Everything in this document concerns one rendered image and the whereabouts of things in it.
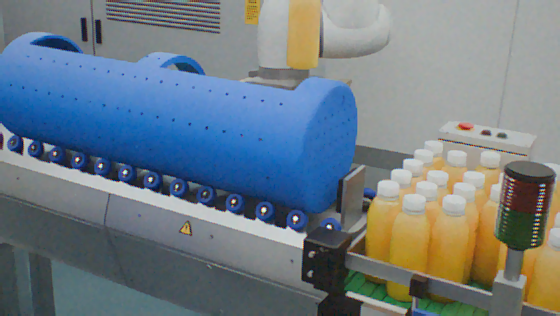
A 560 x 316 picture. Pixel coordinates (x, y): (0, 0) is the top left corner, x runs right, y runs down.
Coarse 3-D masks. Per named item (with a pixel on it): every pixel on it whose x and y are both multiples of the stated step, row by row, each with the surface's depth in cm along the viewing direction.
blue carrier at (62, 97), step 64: (0, 64) 166; (64, 64) 158; (128, 64) 152; (192, 64) 160; (64, 128) 158; (128, 128) 148; (192, 128) 139; (256, 128) 133; (320, 128) 133; (256, 192) 139; (320, 192) 140
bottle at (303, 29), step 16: (304, 0) 137; (288, 16) 141; (304, 16) 138; (320, 16) 140; (288, 32) 141; (304, 32) 139; (288, 48) 142; (304, 48) 140; (288, 64) 143; (304, 64) 141
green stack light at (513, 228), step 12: (504, 216) 87; (516, 216) 85; (528, 216) 85; (540, 216) 85; (504, 228) 87; (516, 228) 86; (528, 228) 85; (540, 228) 86; (504, 240) 87; (516, 240) 86; (528, 240) 86; (540, 240) 86
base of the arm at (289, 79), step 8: (248, 72) 211; (256, 72) 208; (264, 72) 199; (272, 72) 197; (280, 72) 196; (288, 72) 196; (296, 72) 197; (304, 72) 199; (248, 80) 202; (256, 80) 201; (264, 80) 199; (272, 80) 197; (280, 80) 196; (288, 80) 196; (296, 80) 197; (280, 88) 195; (288, 88) 193
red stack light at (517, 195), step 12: (504, 180) 86; (516, 180) 84; (504, 192) 86; (516, 192) 84; (528, 192) 84; (540, 192) 84; (552, 192) 85; (504, 204) 86; (516, 204) 85; (528, 204) 84; (540, 204) 84
